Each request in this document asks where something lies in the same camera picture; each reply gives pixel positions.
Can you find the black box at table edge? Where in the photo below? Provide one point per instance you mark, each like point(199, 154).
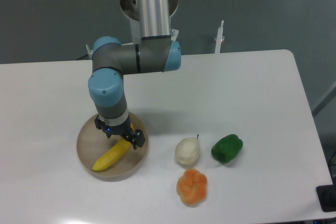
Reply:
point(326, 196)

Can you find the white pear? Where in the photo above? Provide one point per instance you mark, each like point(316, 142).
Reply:
point(187, 151)

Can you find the orange knotted bread roll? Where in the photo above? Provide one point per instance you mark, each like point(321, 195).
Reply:
point(192, 187)

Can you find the white right support bar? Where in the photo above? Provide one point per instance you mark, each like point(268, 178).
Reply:
point(220, 38)

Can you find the green bell pepper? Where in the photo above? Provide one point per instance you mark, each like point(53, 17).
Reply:
point(227, 148)

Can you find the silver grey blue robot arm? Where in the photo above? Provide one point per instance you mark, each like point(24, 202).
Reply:
point(111, 61)

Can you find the yellow banana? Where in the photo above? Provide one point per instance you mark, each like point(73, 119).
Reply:
point(112, 155)

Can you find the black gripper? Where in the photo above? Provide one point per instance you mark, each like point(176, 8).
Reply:
point(135, 137)

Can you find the beige round plate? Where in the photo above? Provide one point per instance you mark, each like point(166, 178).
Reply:
point(93, 143)

